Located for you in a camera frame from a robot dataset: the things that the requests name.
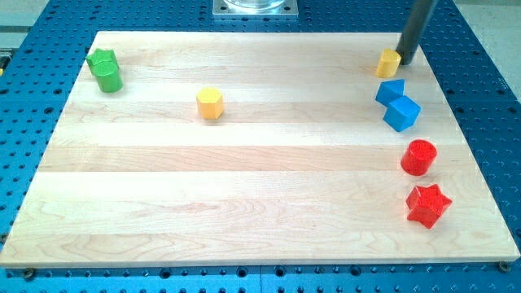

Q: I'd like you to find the yellow heart block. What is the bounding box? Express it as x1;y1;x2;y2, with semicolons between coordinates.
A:
375;49;401;78

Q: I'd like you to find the light wooden board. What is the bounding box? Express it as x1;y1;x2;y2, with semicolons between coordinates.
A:
1;31;519;268

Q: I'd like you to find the yellow hexagon block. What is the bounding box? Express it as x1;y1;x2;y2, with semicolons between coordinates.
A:
196;87;224;120

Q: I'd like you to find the blue triangle block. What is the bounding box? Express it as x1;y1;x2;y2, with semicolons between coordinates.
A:
375;79;405;107

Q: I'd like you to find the blue cube block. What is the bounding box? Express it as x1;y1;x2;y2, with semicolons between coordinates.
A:
383;96;422;132

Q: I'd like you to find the red cylinder block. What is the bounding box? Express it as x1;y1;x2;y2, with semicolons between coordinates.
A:
401;139;437;176

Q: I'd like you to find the green cylinder block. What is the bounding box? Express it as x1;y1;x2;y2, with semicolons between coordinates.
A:
92;62;123;93

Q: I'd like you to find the red star block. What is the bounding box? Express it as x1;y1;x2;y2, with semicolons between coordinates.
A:
405;184;453;229

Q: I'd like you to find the green star block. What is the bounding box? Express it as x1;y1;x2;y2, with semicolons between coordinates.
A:
85;49;119;73

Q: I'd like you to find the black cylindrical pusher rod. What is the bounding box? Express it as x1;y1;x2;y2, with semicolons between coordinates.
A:
396;0;439;65

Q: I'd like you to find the blue perforated table plate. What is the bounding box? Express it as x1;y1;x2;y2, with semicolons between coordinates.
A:
1;1;520;292

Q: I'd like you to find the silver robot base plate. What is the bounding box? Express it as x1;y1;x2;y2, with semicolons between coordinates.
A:
212;0;299;19

